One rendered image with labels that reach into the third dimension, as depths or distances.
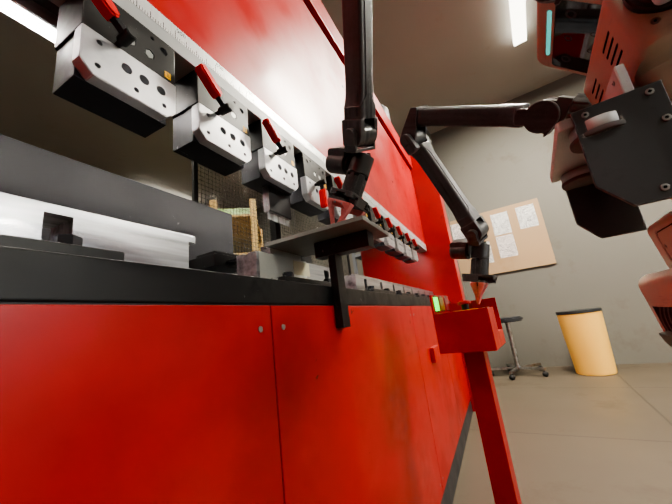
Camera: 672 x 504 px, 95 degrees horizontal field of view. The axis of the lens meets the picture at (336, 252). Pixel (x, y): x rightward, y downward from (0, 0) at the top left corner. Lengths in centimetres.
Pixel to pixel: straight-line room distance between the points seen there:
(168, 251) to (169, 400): 25
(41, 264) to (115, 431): 17
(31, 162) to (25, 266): 80
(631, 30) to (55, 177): 126
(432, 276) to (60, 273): 270
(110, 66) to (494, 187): 467
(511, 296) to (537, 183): 152
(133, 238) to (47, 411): 27
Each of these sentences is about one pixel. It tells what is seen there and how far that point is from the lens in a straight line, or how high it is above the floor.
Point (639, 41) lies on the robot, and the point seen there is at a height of 111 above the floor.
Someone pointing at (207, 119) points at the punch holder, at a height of 122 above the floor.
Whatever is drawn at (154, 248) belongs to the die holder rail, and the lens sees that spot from 57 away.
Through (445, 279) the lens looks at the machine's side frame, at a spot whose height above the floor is 106.
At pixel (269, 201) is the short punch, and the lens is 86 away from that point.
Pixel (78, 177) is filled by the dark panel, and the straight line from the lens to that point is 118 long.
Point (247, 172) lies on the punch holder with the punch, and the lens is 88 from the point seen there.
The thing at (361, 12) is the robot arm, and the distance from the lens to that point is 80.
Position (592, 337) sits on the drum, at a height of 36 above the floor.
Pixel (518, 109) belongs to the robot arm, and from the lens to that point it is 98.
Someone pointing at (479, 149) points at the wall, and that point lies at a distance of 518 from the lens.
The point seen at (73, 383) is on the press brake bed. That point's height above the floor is 76.
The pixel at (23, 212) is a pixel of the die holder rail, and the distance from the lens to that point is 51.
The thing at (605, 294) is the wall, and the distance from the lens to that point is 471.
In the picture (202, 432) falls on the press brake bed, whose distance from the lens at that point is 45.
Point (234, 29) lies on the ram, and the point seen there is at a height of 156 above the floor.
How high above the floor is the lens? 78
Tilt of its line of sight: 14 degrees up
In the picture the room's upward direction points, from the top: 7 degrees counter-clockwise
